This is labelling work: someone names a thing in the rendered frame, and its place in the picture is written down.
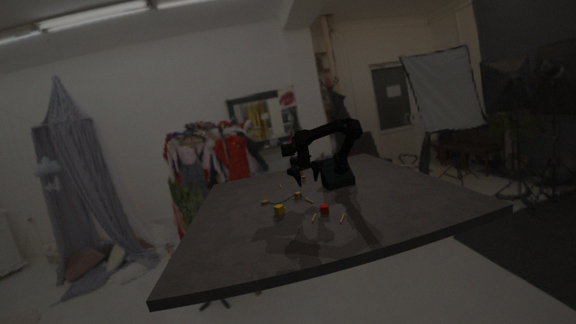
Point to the yellow wooden cube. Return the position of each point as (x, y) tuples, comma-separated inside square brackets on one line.
[(279, 209)]

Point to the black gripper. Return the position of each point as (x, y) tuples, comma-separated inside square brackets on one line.
[(305, 163)]

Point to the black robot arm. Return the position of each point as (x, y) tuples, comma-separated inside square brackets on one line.
[(303, 138)]

